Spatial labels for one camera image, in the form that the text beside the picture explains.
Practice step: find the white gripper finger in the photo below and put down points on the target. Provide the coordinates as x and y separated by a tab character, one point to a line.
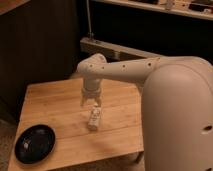
98	101
83	101

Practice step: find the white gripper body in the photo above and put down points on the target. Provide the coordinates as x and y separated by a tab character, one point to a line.
91	88

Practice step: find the white plastic bottle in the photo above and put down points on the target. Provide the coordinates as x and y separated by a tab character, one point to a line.
95	117

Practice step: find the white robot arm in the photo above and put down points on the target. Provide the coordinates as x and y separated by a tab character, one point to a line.
176	106

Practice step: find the wooden table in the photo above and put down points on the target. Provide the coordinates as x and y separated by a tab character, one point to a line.
57	104

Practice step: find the grey metal beam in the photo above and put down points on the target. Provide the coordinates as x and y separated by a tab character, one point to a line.
113	51

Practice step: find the metal vertical pole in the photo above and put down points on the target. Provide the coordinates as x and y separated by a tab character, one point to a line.
90	31

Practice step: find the wooden shelf with items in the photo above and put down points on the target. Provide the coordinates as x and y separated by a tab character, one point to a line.
185	8

